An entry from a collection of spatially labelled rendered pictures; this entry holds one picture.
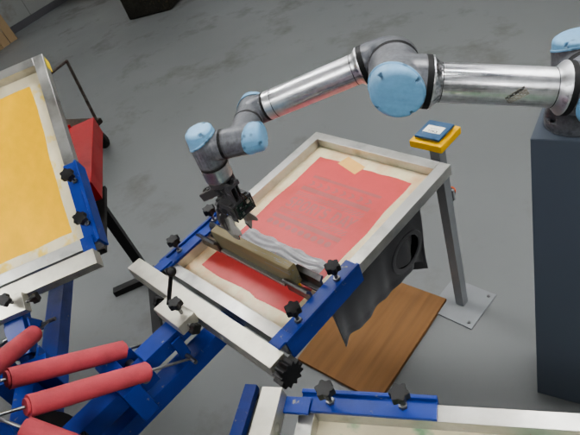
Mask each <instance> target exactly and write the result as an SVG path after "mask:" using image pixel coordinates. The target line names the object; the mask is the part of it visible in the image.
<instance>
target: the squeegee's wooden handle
mask: <svg viewBox="0 0 580 435"><path fill-rule="evenodd" d="M211 233H212V235H213V237H214V238H215V240H216V242H217V243H218V244H219V246H220V248H221V249H227V250H229V251H230V252H232V253H234V254H236V255H238V256H240V257H242V258H243V259H245V260H247V261H249V262H252V263H253V264H255V265H256V266H258V267H260V268H263V269H265V270H267V271H268V272H269V273H271V274H274V275H276V276H278V277H280V278H282V279H288V280H290V281H292V282H294V283H296V284H299V283H300V282H301V281H302V280H301V277H300V275H299V271H298V269H297V268H296V266H295V264H294V263H292V262H290V261H288V260H286V259H284V258H282V257H280V256H278V255H276V254H274V253H272V252H270V251H268V250H266V249H264V248H262V247H259V246H257V245H255V244H253V243H251V242H249V241H247V240H245V239H243V238H241V237H240V240H237V239H235V238H234V237H233V236H231V235H230V234H229V233H228V232H227V230H224V229H222V228H220V227H218V226H215V227H214V228H213V229H212V230H211Z"/></svg>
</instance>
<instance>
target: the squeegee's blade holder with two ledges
mask: <svg viewBox="0 0 580 435"><path fill-rule="evenodd" d="M221 252H222V253H223V254H225V255H227V256H229V257H231V258H232V259H234V260H236V261H238V262H240V263H242V264H243V265H245V266H247V267H249V268H252V269H254V270H255V271H256V272H258V273H260V274H263V275H265V276H266V277H268V278H269V279H271V280H273V281H276V282H277V283H279V284H281V285H282V286H284V287H285V286H286V285H287V284H286V283H284V282H282V281H281V280H282V278H280V277H278V276H276V275H274V274H271V273H269V272H268V271H267V270H265V269H263V268H260V267H258V266H256V265H255V264H253V263H252V262H249V261H247V260H245V259H243V258H242V257H240V256H238V255H236V254H234V253H232V252H230V251H229V250H227V249H222V250H221Z"/></svg>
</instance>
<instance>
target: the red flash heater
mask: <svg viewBox="0 0 580 435"><path fill-rule="evenodd" d="M67 127H68V129H69V132H70V135H71V138H72V143H73V146H74V149H75V152H76V155H77V157H78V161H79V163H80V164H81V165H82V166H83V167H84V168H85V170H86V173H87V176H88V179H89V181H90V185H91V189H92V192H93V195H94V199H95V201H98V200H100V199H102V198H103V131H102V130H101V129H100V127H99V125H98V123H97V122H96V120H95V118H94V117H93V118H91V119H88V120H86V121H84V122H82V123H79V124H76V125H74V126H72V127H71V125H70V124H68V125H67Z"/></svg>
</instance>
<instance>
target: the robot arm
mask: <svg viewBox="0 0 580 435"><path fill-rule="evenodd" d="M550 53H551V66H520V65H499V64H478V63H458V62H442V61H440V60H439V59H438V57H437V56H436V55H435V54H419V53H418V50H417V48H416V47H415V46H414V45H413V43H412V42H410V41H409V40H408V39H407V38H405V37H402V36H398V35H388V36H383V37H380V38H377V39H374V40H372V41H368V42H365V43H363V44H362V45H359V46H357V47H354V49H353V51H352V53H351V54H349V55H347V56H344V57H343V58H341V59H338V60H335V61H332V62H331V63H329V64H327V65H324V66H321V67H319V68H317V69H315V70H312V71H310V72H307V73H305V74H303V75H300V76H299V77H297V78H294V79H291V80H288V81H287V82H285V83H283V84H280V85H277V86H275V87H273V88H271V89H268V90H266V91H263V92H261V93H260V92H257V91H249V92H247V93H245V94H244V95H243V96H242V98H241V100H240V101H239V103H238V105H237V108H236V114H235V116H234V119H233V122H232V125H231V127H229V128H224V129H216V130H215V129H214V128H213V127H212V125H211V124H210V123H205V122H203V123H197V124H195V125H193V126H192V127H191V128H190V129H189V130H188V131H187V132H186V134H185V139H186V142H187V145H188V147H189V150H190V152H192V155H193V157H194V159H195V161H196V162H197V164H198V166H199V169H200V171H201V173H202V174H203V176H204V178H205V181H206V183H207V184H208V185H209V186H207V187H206V188H205V189H204V190H203V192H202V193H201V194H199V196H200V197H201V198H202V199H203V201H207V200H209V199H213V198H215V197H217V198H216V199H215V200H216V203H215V206H216V207H217V209H216V210H215V211H216V213H217V220H218V222H219V223H220V224H221V225H222V226H223V227H224V229H226V230H227V232H228V233H229V234H230V235H231V236H233V237H234V238H235V239H237V240H240V237H239V236H241V235H242V232H241V231H240V230H239V229H238V228H237V227H236V225H235V222H238V223H239V221H238V220H242V219H244V222H245V224H246V225H248V227H250V229H252V220H255V221H258V218H257V216H255V215H254V214H252V213H251V211H252V210H253V209H254V208H255V207H256V205H255V202H254V200H253V198H252V196H251V194H250V192H247V191H244V190H243V189H240V188H239V187H238V184H239V181H238V179H236V178H235V176H234V174H233V171H232V169H231V166H230V163H229V160H228V159H229V158H234V157H238V156H243V155H247V154H255V153H258V152H261V151H264V150H266V149H267V147H268V133H267V131H266V128H265V126H264V123H266V122H269V121H271V120H274V119H275V118H277V117H281V116H284V115H286V114H288V113H290V112H292V111H295V110H298V109H300V108H303V107H305V106H307V105H309V104H313V103H316V102H318V101H320V100H322V99H325V98H328V97H330V96H333V95H335V94H338V93H339V92H342V91H346V90H348V89H350V88H352V87H355V86H357V85H360V84H365V85H367V86H368V90H369V96H370V99H371V102H372V103H373V105H374V106H375V108H376V109H377V110H378V111H380V112H381V113H383V114H385V115H387V116H390V117H407V116H410V115H411V114H412V113H413V112H416V111H417V110H418V109H424V110H429V109H430V108H431V107H432V106H433V105H435V104H436V103H449V104H486V105H504V106H522V107H540V108H545V111H544V125H545V127H546V128H547V129H548V130H549V131H550V132H552V133H553V134H556V135H559V136H567V137H580V27H579V28H572V29H568V30H566V31H564V32H562V33H560V34H558V35H556V36H555V37H554V38H553V40H552V49H551V50H550ZM227 214H228V215H227ZM234 221H235V222H234Z"/></svg>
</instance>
